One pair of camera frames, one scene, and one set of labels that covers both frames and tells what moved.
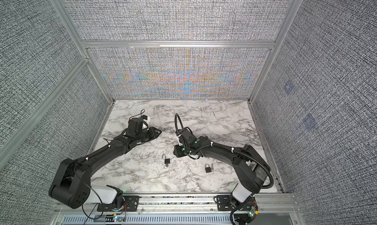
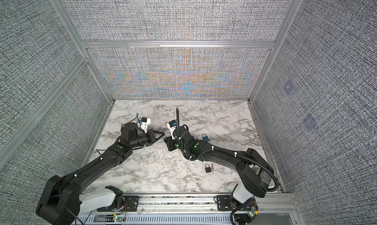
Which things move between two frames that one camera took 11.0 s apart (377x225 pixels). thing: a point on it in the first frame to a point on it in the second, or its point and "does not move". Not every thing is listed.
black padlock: [207, 169] does not move
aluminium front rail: [175, 209] does not move
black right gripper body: [180, 151] to [172, 143]
